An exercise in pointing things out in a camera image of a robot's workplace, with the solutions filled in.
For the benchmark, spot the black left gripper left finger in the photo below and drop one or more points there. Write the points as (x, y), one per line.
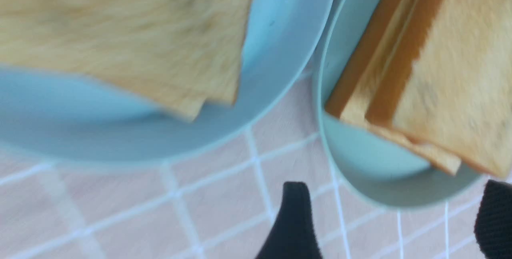
(292, 235)

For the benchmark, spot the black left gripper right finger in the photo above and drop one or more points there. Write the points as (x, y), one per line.
(493, 224)

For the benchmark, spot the pink checkered tablecloth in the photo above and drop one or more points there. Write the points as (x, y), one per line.
(219, 205)

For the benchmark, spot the mint green centre plate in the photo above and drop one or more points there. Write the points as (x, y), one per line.
(380, 171)

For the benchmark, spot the light blue bread plate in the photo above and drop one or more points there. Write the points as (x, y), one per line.
(79, 121)

